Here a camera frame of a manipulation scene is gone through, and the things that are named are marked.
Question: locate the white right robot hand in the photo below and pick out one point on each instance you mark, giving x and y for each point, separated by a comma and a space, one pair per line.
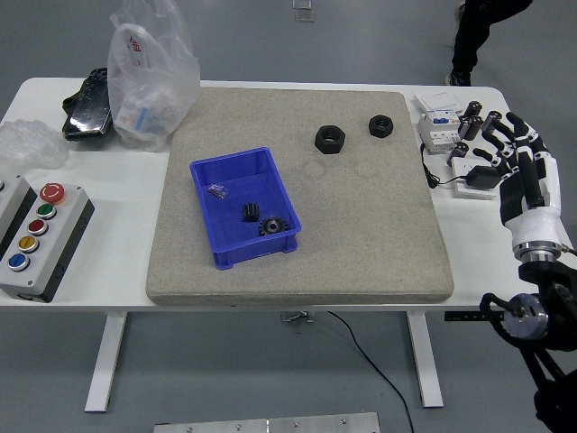
536, 221

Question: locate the black flanged gear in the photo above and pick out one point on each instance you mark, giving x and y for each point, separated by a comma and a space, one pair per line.
272, 226

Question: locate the small black gear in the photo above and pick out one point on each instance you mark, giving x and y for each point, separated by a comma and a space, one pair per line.
250, 213

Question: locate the blue plastic box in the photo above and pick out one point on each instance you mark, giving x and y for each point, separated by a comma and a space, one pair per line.
234, 180

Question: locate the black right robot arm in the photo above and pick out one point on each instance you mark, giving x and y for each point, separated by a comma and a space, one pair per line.
547, 275

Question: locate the white card box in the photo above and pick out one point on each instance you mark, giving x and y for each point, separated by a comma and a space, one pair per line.
435, 101

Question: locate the small black hex nut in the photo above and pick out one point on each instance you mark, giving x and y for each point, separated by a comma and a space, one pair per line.
381, 126

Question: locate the large black hex nut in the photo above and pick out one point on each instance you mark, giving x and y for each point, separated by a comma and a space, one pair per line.
329, 140

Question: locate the grey five-button control box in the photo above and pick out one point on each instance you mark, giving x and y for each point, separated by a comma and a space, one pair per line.
58, 243

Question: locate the black plug adapter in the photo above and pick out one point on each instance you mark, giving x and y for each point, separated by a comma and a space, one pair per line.
482, 177

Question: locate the white power socket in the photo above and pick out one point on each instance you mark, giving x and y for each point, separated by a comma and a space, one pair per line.
464, 189

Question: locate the black cylinder capacitor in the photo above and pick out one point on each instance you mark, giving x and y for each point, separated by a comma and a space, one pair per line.
474, 128
457, 154
463, 125
491, 118
473, 109

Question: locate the white circuit breaker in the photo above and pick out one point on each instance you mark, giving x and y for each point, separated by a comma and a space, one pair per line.
435, 131

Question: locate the white table leg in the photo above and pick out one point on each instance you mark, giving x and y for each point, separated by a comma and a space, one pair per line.
428, 370
106, 361

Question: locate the person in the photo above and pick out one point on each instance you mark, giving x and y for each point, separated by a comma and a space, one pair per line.
473, 36

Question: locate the grey-brown mat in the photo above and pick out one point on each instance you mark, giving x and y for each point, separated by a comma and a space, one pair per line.
270, 113

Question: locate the clear floor marker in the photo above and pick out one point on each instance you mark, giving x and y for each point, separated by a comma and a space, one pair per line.
305, 16
301, 4

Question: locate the small clear screw bag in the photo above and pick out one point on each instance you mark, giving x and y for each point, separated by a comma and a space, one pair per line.
217, 190

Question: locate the silver metal plate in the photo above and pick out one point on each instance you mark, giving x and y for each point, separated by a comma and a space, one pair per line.
266, 424

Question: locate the clear plastic bag red print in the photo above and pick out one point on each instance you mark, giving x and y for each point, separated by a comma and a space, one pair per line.
153, 90

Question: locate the black glossy packet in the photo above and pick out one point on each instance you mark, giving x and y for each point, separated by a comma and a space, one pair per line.
85, 113

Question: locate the clear bubble wrap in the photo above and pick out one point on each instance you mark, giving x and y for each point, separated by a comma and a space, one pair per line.
27, 144

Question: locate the black slotted rail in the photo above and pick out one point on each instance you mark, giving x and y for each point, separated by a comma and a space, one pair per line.
464, 316

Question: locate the metal under-table bracket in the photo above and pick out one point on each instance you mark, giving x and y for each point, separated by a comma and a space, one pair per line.
297, 316

